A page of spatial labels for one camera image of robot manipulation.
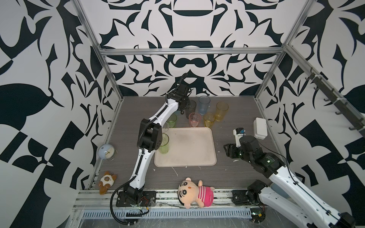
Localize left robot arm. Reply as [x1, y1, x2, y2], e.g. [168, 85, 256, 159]
[123, 83, 191, 204]

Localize cartoon boy plush doll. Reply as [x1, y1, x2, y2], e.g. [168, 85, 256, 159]
[177, 177, 215, 209]

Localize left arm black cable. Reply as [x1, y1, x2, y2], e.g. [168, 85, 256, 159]
[109, 176, 150, 226]

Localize short green plastic cup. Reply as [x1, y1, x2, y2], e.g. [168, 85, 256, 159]
[167, 114, 177, 128]

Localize dark grey plastic cup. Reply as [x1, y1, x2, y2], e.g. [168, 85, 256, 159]
[185, 100, 197, 119]

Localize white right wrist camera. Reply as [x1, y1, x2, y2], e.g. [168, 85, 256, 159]
[233, 127, 245, 148]

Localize clear plastic cup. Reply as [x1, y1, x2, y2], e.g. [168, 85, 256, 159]
[162, 123, 170, 134]

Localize pink plastic cup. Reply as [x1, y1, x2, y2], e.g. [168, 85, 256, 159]
[189, 113, 202, 127]

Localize wall hook rail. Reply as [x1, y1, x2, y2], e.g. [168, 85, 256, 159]
[304, 67, 365, 137]

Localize tall green plastic cup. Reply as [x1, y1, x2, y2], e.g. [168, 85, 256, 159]
[158, 133, 170, 154]

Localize beige plastic tray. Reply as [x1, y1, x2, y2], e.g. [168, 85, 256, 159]
[154, 127, 217, 168]

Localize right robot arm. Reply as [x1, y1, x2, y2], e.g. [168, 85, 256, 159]
[223, 134, 355, 228]

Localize tall yellow plastic cup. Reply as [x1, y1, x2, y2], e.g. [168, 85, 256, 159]
[215, 102, 229, 122]

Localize white wall box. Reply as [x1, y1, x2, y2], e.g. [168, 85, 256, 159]
[253, 117, 268, 140]

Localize brown white plush keychain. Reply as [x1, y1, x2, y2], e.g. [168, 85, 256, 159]
[98, 171, 117, 195]

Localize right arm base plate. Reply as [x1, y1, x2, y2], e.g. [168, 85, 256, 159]
[232, 190, 257, 206]

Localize short yellow plastic cup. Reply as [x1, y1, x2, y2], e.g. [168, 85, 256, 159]
[203, 113, 215, 128]

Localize white slotted cable duct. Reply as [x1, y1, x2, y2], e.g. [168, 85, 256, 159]
[82, 208, 252, 219]

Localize tall blue plastic cup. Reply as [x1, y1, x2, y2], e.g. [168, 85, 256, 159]
[198, 96, 211, 116]

